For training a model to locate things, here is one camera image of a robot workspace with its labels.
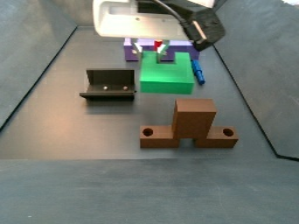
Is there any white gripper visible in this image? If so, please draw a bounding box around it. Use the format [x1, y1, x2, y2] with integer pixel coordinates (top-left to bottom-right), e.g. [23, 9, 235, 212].
[93, 0, 189, 63]

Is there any green U-shaped block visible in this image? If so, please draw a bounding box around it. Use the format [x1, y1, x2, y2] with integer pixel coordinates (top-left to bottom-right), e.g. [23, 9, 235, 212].
[139, 51, 195, 95]

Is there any purple board with cross slot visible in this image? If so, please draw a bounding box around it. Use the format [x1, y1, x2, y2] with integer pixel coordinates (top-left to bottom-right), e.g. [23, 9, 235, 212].
[125, 38, 201, 61]

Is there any red cylindrical peg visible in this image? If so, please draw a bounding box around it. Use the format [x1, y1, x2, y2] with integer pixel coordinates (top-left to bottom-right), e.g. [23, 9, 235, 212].
[154, 39, 163, 53]

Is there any blue cylindrical peg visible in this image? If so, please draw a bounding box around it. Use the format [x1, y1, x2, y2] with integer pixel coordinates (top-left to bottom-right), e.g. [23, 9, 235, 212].
[191, 60, 206, 85]

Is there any brown T-shaped block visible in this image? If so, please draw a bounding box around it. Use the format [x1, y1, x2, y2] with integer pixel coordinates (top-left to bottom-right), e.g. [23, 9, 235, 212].
[141, 98, 239, 148]

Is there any black cable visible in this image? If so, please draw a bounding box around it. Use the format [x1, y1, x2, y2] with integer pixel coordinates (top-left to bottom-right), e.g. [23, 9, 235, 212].
[153, 0, 197, 34]

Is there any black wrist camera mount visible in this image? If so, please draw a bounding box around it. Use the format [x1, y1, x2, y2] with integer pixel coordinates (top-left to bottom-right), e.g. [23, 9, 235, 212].
[165, 0, 226, 51]

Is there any black angle bracket fixture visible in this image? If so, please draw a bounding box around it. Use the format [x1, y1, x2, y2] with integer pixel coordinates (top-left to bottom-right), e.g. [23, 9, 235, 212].
[79, 68, 137, 100]

